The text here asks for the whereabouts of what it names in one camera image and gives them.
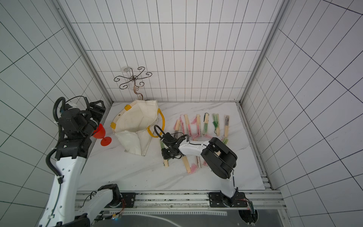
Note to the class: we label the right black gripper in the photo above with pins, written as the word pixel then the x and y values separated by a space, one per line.
pixel 168 150

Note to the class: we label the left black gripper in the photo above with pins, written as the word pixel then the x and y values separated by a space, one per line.
pixel 99 114

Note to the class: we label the natural wood fan row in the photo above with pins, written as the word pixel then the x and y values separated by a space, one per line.
pixel 198 162

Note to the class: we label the pink tasselled folding fan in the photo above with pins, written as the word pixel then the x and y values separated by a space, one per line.
pixel 196 121

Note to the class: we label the white canvas tote bag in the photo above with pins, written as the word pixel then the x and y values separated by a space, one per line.
pixel 132 126

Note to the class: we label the light green folding fan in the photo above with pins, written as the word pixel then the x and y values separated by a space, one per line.
pixel 206 124

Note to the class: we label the green tasselled folding fan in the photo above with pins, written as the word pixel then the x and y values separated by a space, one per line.
pixel 216 124

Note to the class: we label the grey pink folding fan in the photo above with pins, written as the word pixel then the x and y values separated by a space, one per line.
pixel 226 125

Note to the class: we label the grey fan pink tassel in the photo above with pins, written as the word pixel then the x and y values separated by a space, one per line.
pixel 189 168

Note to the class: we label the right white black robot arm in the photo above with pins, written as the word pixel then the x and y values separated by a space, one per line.
pixel 220 159

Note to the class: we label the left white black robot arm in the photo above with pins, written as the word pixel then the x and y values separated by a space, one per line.
pixel 67 159

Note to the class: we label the red plastic goblet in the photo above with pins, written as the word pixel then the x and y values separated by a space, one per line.
pixel 100 133

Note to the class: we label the black scrolled metal stand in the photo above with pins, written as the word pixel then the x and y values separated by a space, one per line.
pixel 135 79

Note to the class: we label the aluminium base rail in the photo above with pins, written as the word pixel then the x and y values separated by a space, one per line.
pixel 169 201

